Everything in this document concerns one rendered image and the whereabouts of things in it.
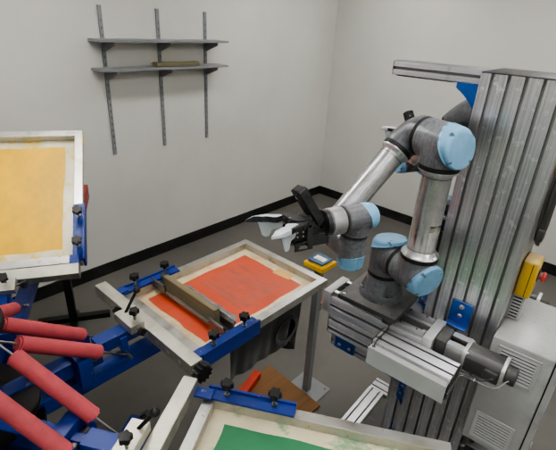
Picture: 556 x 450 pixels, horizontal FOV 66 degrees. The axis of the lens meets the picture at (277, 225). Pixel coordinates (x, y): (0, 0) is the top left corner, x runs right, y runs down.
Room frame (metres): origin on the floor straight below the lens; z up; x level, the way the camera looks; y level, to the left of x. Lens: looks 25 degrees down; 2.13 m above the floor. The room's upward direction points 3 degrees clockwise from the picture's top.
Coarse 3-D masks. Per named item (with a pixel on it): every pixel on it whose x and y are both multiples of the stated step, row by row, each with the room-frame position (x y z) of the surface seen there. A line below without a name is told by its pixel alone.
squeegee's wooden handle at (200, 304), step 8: (168, 280) 1.63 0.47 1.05; (176, 280) 1.62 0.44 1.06; (168, 288) 1.63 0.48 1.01; (176, 288) 1.59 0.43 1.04; (184, 288) 1.56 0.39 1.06; (176, 296) 1.59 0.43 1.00; (184, 296) 1.55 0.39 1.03; (192, 296) 1.51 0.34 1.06; (200, 296) 1.51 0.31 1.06; (192, 304) 1.51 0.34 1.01; (200, 304) 1.48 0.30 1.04; (208, 304) 1.46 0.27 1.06; (200, 312) 1.48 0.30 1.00; (208, 312) 1.44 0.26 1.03; (216, 312) 1.43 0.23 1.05; (216, 320) 1.43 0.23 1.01
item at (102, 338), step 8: (112, 328) 1.30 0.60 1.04; (120, 328) 1.30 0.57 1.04; (96, 336) 1.25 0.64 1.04; (104, 336) 1.25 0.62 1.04; (112, 336) 1.26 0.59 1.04; (120, 336) 1.27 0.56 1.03; (128, 336) 1.29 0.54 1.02; (136, 336) 1.31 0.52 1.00; (104, 344) 1.22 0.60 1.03; (112, 344) 1.24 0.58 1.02
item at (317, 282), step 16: (208, 256) 1.97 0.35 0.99; (224, 256) 2.03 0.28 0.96; (272, 256) 2.01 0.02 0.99; (304, 272) 1.87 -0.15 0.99; (144, 288) 1.66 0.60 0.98; (304, 288) 1.72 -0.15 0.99; (320, 288) 1.78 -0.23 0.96; (144, 304) 1.52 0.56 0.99; (288, 304) 1.59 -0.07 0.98; (160, 320) 1.43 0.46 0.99; (272, 320) 1.52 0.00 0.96; (176, 336) 1.34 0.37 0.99
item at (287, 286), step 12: (264, 276) 1.87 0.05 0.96; (276, 276) 1.87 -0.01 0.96; (288, 288) 1.77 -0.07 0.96; (216, 300) 1.64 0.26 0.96; (264, 300) 1.66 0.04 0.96; (240, 312) 1.55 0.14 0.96; (252, 312) 1.56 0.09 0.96; (192, 324) 1.46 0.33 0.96; (204, 324) 1.46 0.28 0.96; (204, 336) 1.39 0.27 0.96
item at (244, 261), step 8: (232, 264) 1.96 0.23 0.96; (240, 264) 1.97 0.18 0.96; (248, 264) 1.97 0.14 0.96; (256, 264) 1.98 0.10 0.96; (208, 272) 1.87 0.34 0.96; (216, 272) 1.87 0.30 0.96; (256, 272) 1.90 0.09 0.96; (264, 272) 1.90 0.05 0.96; (192, 280) 1.79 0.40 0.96; (200, 280) 1.79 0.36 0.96; (200, 288) 1.72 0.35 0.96; (160, 296) 1.64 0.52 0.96; (168, 296) 1.64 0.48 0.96; (208, 296) 1.66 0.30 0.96; (216, 296) 1.66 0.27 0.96; (160, 304) 1.58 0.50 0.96; (168, 304) 1.58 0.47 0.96; (176, 304) 1.59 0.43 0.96; (168, 312) 1.52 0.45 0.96; (176, 312) 1.53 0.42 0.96; (184, 312) 1.53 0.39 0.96
